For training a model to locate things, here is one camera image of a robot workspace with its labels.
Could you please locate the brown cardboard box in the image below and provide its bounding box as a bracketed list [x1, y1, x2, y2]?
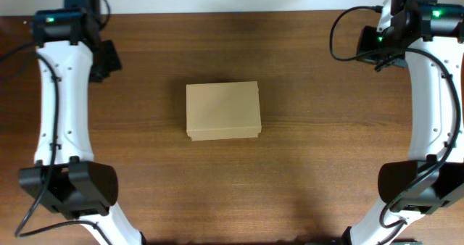
[186, 81, 262, 141]

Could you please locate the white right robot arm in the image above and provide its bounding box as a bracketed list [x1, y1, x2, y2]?
[341, 0, 463, 244]

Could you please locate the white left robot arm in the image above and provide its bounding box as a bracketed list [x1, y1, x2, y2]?
[19, 0, 146, 244]

